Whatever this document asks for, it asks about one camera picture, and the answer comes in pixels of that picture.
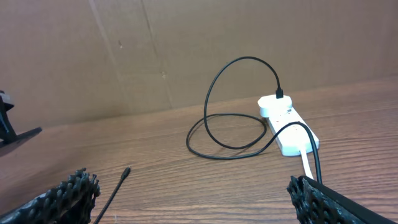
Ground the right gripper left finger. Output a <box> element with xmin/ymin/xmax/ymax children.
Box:
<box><xmin>1</xmin><ymin>168</ymin><xmax>100</xmax><ymax>224</ymax></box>

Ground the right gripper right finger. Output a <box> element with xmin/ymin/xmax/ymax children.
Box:
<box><xmin>287</xmin><ymin>175</ymin><xmax>396</xmax><ymax>224</ymax></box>

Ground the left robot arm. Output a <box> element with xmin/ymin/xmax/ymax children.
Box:
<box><xmin>1</xmin><ymin>90</ymin><xmax>42</xmax><ymax>149</ymax></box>

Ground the white charger adapter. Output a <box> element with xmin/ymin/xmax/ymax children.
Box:
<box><xmin>257</xmin><ymin>95</ymin><xmax>293</xmax><ymax>118</ymax></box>

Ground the white power strip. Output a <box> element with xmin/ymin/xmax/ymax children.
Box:
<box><xmin>265</xmin><ymin>107</ymin><xmax>313</xmax><ymax>156</ymax></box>

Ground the white power strip cord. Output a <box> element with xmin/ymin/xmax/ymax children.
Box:
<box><xmin>299</xmin><ymin>149</ymin><xmax>315</xmax><ymax>180</ymax></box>

